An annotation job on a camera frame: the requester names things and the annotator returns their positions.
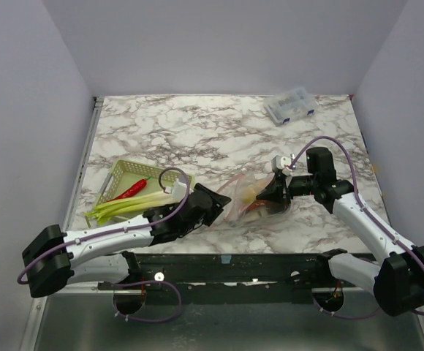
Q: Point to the red fake chili pepper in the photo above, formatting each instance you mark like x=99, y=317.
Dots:
x=133, y=189

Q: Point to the dark maroon fake fruit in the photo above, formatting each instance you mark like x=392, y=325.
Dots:
x=271, y=209

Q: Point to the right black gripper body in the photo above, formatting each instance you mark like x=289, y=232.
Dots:
x=281, y=189

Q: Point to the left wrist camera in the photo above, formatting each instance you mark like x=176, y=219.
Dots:
x=178, y=190

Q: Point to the black table front rail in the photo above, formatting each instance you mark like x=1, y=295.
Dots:
x=217, y=279

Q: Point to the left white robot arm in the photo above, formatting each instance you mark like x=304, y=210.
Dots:
x=56, y=258

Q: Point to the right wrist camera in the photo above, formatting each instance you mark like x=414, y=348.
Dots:
x=283, y=164

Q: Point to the green fake celery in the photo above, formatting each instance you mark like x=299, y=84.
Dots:
x=106, y=211

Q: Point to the green plastic basket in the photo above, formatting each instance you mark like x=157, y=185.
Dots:
x=125, y=173

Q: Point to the yellow fake lemon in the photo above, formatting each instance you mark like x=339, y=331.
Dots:
x=248, y=195

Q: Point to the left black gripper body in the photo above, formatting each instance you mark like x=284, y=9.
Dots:
x=207, y=219

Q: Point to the clear plastic organizer box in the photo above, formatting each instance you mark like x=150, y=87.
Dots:
x=290, y=106

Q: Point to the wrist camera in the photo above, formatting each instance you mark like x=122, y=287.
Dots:
x=178, y=190
x=283, y=164

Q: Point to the clear zip top bag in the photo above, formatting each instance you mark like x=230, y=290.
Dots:
x=255, y=201

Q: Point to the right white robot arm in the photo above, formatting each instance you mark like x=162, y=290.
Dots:
x=396, y=279

